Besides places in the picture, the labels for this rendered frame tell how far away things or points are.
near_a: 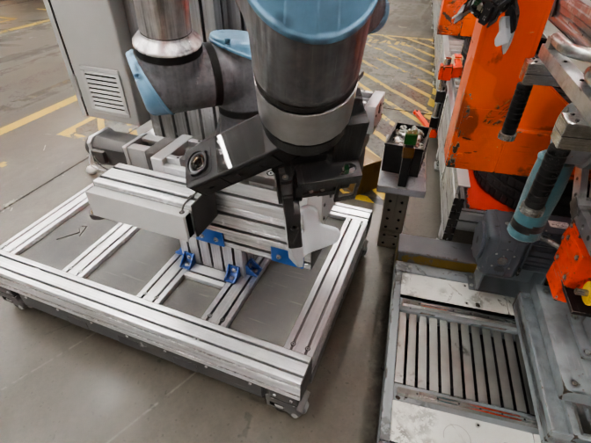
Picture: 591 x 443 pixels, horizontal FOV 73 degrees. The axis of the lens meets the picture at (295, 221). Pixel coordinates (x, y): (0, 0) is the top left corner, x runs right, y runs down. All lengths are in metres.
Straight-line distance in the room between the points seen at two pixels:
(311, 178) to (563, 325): 1.23
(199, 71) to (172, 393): 1.03
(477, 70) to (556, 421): 1.01
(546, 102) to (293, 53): 1.28
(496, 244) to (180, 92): 1.08
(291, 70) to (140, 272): 1.34
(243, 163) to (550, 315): 1.29
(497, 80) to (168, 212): 1.02
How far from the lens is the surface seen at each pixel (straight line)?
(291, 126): 0.29
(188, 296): 1.41
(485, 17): 1.07
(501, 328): 1.63
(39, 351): 1.74
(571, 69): 1.01
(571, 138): 0.84
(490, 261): 1.49
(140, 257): 1.60
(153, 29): 0.73
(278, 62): 0.25
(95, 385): 1.56
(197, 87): 0.77
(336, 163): 0.38
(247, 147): 0.36
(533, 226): 1.28
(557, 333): 1.48
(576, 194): 1.32
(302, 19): 0.22
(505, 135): 1.20
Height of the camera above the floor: 1.23
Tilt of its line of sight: 38 degrees down
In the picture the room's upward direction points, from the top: straight up
